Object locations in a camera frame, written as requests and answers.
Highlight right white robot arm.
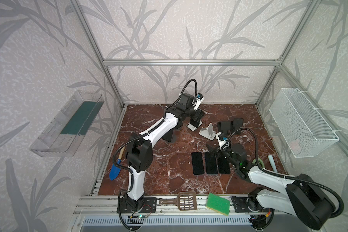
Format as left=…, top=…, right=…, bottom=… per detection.
left=207, top=128, right=345, bottom=230

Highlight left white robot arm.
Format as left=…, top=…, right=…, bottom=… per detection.
left=112, top=79, right=205, bottom=214

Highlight white phone stand back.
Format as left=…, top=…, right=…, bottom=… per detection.
left=187, top=120, right=203, bottom=131

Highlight black stand front left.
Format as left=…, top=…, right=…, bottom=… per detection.
left=231, top=118, right=244, bottom=133

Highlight green plastic hook toy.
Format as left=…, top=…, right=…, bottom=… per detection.
left=252, top=158, right=265, bottom=169

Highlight green yellow sponge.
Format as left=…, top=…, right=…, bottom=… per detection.
left=206, top=193, right=231, bottom=216

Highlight light blue plastic shovel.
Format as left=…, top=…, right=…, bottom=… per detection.
left=268, top=155, right=278, bottom=173

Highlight brown slotted scoop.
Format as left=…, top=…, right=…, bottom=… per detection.
left=159, top=191, right=197, bottom=211

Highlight pink object in basket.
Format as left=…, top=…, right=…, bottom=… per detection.
left=289, top=139, right=301, bottom=153

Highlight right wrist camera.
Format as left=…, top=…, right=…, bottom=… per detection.
left=216, top=132, right=230, bottom=151

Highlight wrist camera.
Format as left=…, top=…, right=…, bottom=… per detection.
left=216, top=132, right=230, bottom=151
left=193, top=93, right=204, bottom=111

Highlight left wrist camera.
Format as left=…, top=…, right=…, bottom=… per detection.
left=193, top=93, right=204, bottom=111

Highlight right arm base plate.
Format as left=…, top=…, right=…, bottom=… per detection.
left=231, top=196, right=271, bottom=214

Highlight white wire basket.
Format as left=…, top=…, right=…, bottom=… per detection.
left=269, top=88, right=339, bottom=158

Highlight blue shovel wooden handle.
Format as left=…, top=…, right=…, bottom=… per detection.
left=109, top=147, right=125, bottom=181

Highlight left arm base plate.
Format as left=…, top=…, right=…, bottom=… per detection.
left=118, top=196, right=157, bottom=214

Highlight aluminium front rail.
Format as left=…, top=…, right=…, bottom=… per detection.
left=73, top=194, right=317, bottom=217

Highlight clear plastic wall tray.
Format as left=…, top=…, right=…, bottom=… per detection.
left=30, top=90, right=104, bottom=158

